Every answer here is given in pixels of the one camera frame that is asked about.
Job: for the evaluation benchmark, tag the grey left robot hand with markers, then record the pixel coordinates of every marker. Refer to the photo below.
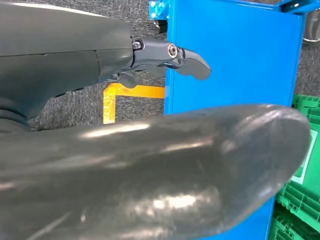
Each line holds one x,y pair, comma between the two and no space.
62,39

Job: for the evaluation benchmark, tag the blue metal shelf rack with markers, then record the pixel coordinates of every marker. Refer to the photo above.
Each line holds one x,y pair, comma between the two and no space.
225,66

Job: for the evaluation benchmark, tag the yellow floor tape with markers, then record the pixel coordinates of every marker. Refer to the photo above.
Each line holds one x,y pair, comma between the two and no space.
109,102

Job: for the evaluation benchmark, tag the black caster wheel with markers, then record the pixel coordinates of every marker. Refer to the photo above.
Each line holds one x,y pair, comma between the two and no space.
160,26

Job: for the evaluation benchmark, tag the green plastic crate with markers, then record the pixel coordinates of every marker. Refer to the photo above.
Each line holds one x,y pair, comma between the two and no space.
282,232
312,159

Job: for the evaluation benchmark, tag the chrome stanchion post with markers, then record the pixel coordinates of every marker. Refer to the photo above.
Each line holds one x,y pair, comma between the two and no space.
312,26

